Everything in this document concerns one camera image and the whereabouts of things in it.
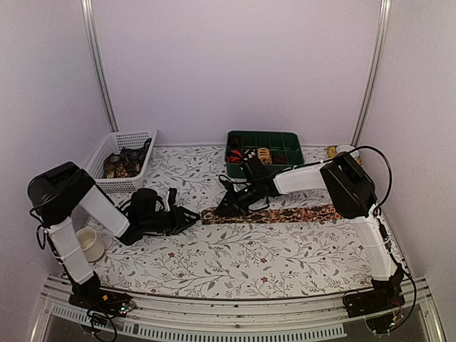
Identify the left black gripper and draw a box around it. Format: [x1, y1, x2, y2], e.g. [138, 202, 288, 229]
[141, 204, 201, 236]

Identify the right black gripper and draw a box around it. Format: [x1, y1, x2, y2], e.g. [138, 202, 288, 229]
[213, 181, 261, 217]

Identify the flamingo patterned tie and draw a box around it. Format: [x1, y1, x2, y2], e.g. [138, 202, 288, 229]
[201, 204, 342, 225]

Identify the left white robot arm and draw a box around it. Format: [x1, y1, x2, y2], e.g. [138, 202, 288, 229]
[26, 162, 200, 309]

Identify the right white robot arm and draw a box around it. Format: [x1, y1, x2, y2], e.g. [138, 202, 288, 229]
[214, 152, 404, 311]

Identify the pile of dark ties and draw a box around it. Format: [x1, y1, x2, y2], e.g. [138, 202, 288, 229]
[103, 138, 152, 179]

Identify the rolled orange black tie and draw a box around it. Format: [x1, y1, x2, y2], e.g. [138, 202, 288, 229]
[227, 149, 243, 164]

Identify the rolled black white tie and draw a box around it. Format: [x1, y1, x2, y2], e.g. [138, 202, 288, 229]
[242, 148, 257, 160]

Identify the rolled tan tie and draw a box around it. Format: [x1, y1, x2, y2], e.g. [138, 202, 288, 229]
[256, 147, 272, 165]

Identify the rolled dark brown tie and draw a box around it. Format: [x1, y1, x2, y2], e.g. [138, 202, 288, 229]
[228, 135, 244, 150]

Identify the rolled dark red tie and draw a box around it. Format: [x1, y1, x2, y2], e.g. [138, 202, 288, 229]
[272, 151, 287, 165]

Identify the green divided organizer box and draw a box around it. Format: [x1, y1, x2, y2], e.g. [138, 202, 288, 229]
[225, 130, 304, 179]

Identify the white plastic basket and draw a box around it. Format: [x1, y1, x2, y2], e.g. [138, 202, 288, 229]
[85, 130, 157, 193]

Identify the white ceramic mug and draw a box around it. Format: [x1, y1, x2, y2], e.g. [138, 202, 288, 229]
[76, 227, 105, 262]

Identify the floral patterned table mat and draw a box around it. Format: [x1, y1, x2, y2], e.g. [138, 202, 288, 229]
[85, 145, 405, 299]

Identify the bamboo coaster mat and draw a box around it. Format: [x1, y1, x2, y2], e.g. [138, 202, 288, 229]
[326, 145, 363, 166]

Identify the pale green ceramic bowl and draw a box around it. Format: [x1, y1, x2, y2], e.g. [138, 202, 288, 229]
[336, 144, 355, 154]

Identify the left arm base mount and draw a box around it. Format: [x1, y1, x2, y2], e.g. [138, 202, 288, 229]
[68, 291, 136, 317]

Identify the front aluminium rail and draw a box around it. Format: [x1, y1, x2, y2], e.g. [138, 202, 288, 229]
[31, 276, 446, 341]

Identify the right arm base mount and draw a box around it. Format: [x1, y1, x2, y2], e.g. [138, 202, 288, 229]
[342, 289, 405, 318]

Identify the left aluminium frame post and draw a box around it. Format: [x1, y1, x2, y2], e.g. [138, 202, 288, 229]
[81, 0, 119, 133]

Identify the aluminium frame post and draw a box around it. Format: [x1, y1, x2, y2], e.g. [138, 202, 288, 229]
[351, 0, 392, 147]
[81, 0, 119, 133]

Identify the right aluminium frame post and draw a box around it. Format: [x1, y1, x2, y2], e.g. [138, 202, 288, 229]
[351, 0, 392, 147]

